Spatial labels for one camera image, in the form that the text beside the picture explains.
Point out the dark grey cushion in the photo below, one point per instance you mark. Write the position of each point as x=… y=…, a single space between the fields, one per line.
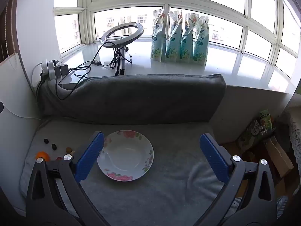
x=141 y=98

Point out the black power adapter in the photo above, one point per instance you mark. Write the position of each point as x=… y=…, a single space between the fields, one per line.
x=60 y=70

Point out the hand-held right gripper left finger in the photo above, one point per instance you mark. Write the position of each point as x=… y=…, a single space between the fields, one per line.
x=90 y=155

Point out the green snack bag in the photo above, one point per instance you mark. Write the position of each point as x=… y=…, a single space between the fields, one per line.
x=265 y=121

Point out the floral teal refill pouch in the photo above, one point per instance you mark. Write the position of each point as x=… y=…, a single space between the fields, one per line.
x=158 y=42
x=201 y=47
x=187 y=44
x=173 y=43

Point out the brown cardboard box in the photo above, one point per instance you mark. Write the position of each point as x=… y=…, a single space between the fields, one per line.
x=279 y=155

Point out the floral white plate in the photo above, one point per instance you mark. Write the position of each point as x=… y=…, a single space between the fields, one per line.
x=124 y=155

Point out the blue striped cloth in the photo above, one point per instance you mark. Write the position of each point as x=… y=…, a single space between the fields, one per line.
x=281 y=206

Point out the brown window blind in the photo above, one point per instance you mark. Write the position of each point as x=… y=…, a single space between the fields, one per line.
x=7 y=33

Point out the brown longan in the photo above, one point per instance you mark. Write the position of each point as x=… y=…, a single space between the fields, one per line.
x=68 y=149

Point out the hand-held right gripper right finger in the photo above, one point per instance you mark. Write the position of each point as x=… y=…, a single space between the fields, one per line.
x=212 y=157

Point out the light grey blanket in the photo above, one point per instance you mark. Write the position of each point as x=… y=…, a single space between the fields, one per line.
x=176 y=169

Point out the green printed carton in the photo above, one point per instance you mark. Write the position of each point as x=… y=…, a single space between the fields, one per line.
x=249 y=133

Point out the large orange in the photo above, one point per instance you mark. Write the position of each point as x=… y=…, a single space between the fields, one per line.
x=42 y=155

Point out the folded tripod stand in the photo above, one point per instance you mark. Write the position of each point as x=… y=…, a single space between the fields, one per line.
x=121 y=61

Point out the white power strip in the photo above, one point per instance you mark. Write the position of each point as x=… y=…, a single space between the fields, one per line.
x=48 y=66

